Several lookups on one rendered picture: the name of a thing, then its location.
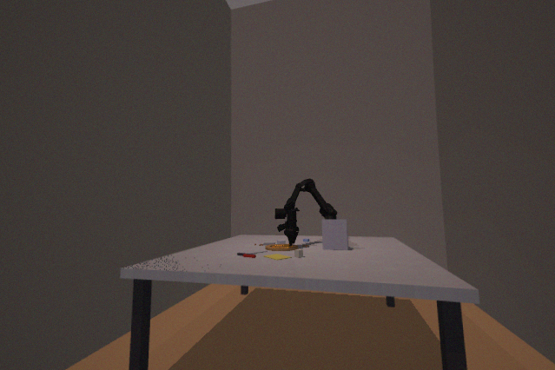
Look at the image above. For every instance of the orange round board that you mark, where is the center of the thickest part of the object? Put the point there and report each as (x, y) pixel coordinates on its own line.
(269, 247)

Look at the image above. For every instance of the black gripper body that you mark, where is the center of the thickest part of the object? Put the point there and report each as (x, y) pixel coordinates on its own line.
(291, 227)

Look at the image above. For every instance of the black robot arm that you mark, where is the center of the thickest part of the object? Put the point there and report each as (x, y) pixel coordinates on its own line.
(326, 210)

